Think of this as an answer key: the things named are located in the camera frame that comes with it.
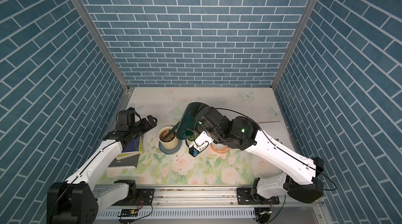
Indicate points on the black mounting plate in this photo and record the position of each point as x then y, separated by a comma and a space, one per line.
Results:
249, 196
146, 196

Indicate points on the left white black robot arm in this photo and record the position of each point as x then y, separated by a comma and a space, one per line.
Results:
77, 200

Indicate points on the dark blue patterned book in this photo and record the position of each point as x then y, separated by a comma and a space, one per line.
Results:
131, 149

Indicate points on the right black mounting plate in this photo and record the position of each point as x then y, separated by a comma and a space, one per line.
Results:
249, 196

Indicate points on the white pot orange succulent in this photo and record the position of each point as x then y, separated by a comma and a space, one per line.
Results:
219, 146

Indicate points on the orange round coaster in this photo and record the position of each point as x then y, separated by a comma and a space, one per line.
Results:
221, 151

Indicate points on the dark green watering can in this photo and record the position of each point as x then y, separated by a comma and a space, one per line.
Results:
187, 128

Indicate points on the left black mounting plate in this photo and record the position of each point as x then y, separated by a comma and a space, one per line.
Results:
146, 196

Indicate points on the blue grey round coaster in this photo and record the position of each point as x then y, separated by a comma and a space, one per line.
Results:
170, 151

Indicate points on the small green circuit board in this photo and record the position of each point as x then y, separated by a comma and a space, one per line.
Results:
129, 213

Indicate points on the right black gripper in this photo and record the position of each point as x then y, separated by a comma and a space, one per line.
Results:
200, 125

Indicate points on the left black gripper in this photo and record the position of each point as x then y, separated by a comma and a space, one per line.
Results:
147, 126

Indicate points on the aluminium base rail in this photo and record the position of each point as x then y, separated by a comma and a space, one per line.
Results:
193, 196

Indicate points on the green pot green succulent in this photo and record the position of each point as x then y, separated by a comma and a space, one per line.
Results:
190, 142

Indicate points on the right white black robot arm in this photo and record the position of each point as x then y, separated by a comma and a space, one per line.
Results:
299, 175

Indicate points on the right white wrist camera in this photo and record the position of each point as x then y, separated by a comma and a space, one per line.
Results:
201, 143

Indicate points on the cream pot red succulent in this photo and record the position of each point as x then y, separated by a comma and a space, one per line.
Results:
168, 139

